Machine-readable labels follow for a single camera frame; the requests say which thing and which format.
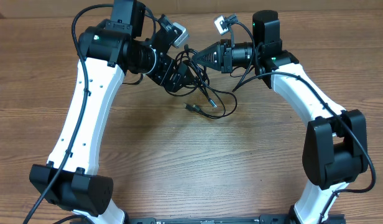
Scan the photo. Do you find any black USB cable bundle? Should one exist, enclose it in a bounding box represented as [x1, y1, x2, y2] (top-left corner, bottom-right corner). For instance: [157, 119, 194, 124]
[164, 44, 238, 120]

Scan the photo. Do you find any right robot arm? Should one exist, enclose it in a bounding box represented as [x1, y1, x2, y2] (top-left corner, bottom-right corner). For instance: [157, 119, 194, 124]
[193, 10, 374, 223]

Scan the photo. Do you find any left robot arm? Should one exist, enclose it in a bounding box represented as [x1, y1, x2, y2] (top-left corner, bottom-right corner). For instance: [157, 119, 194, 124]
[29, 1, 192, 223]

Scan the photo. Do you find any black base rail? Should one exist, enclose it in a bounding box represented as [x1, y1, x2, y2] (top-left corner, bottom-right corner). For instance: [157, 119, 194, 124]
[122, 215, 299, 224]

